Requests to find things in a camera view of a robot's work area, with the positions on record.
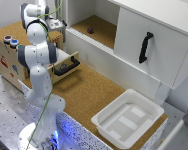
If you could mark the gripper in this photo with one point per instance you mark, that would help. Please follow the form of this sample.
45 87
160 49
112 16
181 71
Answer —
56 24

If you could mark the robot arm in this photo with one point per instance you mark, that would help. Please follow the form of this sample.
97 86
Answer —
40 80

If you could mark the wooden drawer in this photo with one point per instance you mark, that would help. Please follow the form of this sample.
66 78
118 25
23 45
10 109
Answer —
68 57

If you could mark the green button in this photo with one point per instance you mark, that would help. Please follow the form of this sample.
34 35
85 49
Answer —
19 46

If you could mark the blue button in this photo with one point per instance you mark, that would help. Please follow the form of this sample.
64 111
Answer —
14 42

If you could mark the red button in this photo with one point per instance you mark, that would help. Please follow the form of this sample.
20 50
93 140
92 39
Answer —
8 38

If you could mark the white cabinet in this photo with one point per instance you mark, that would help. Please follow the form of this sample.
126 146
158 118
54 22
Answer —
104 63

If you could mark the wooden drawer box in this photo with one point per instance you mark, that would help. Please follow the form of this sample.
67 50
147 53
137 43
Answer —
7 71

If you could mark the white sliding door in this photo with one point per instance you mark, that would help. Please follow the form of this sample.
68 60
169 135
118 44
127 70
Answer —
167 50

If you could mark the white plastic box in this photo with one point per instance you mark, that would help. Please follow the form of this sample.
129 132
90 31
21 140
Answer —
127 120

